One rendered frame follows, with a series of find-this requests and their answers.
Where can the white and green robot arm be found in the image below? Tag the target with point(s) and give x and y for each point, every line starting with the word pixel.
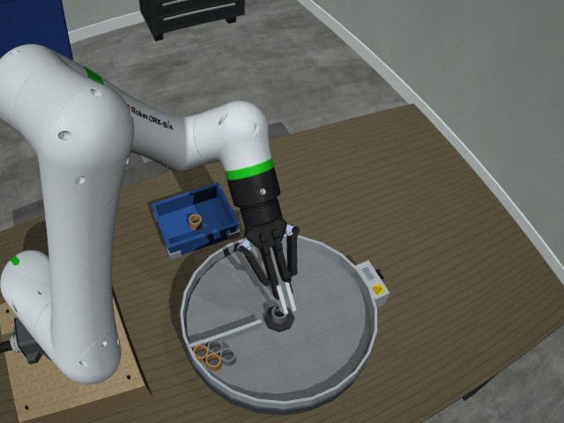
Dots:
pixel 83 132

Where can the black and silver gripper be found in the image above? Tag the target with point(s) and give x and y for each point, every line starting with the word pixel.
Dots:
pixel 270 236

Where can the bronze bushing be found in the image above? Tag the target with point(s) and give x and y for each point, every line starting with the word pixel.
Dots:
pixel 193 218
pixel 200 348
pixel 213 356

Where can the grey metal bushing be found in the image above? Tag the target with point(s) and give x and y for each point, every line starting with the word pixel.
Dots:
pixel 228 351
pixel 276 319
pixel 215 343

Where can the blue square tray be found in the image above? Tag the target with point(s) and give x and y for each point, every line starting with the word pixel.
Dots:
pixel 219 222

